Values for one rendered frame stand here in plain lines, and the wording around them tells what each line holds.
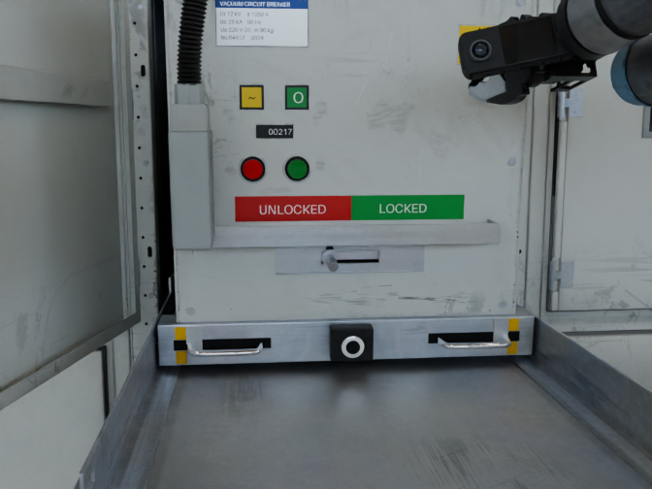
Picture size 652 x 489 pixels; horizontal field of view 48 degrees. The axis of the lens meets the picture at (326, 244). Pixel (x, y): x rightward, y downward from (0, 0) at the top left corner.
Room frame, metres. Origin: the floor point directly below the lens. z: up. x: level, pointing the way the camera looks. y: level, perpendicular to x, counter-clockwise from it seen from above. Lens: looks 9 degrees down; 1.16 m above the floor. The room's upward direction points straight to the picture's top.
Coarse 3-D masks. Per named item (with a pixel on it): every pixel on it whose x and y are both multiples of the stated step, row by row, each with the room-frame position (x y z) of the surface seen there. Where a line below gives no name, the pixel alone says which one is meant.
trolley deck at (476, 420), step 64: (192, 384) 0.95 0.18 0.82; (256, 384) 0.95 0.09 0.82; (320, 384) 0.95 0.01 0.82; (384, 384) 0.95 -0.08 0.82; (448, 384) 0.95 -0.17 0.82; (512, 384) 0.95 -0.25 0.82; (192, 448) 0.75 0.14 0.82; (256, 448) 0.75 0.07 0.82; (320, 448) 0.75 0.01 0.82; (384, 448) 0.75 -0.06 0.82; (448, 448) 0.75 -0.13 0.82; (512, 448) 0.75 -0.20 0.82; (576, 448) 0.75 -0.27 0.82
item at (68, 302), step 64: (0, 0) 0.92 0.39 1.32; (64, 0) 1.07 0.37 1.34; (0, 64) 0.91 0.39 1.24; (64, 64) 1.06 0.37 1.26; (128, 64) 1.21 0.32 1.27; (0, 128) 0.90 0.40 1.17; (64, 128) 1.05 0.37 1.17; (128, 128) 1.20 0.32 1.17; (0, 192) 0.89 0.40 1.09; (64, 192) 1.04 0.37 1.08; (0, 256) 0.88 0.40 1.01; (64, 256) 1.03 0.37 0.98; (0, 320) 0.87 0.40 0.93; (64, 320) 1.02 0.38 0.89; (128, 320) 1.17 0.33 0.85; (0, 384) 0.86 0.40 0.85
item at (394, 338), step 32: (160, 320) 1.01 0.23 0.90; (256, 320) 1.01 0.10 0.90; (288, 320) 1.01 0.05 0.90; (320, 320) 1.01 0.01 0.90; (352, 320) 1.01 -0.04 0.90; (384, 320) 1.01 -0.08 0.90; (416, 320) 1.02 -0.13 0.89; (448, 320) 1.02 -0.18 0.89; (480, 320) 1.03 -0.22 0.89; (160, 352) 0.99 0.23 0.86; (288, 352) 1.00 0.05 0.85; (320, 352) 1.01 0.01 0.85; (384, 352) 1.02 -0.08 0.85; (416, 352) 1.02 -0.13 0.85; (448, 352) 1.03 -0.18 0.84; (480, 352) 1.03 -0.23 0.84
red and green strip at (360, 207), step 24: (240, 216) 1.00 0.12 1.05; (264, 216) 1.00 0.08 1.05; (288, 216) 1.00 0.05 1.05; (312, 216) 1.01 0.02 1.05; (336, 216) 1.01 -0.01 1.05; (360, 216) 1.01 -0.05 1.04; (384, 216) 1.02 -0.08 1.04; (408, 216) 1.02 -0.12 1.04; (432, 216) 1.02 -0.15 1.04; (456, 216) 1.03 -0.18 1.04
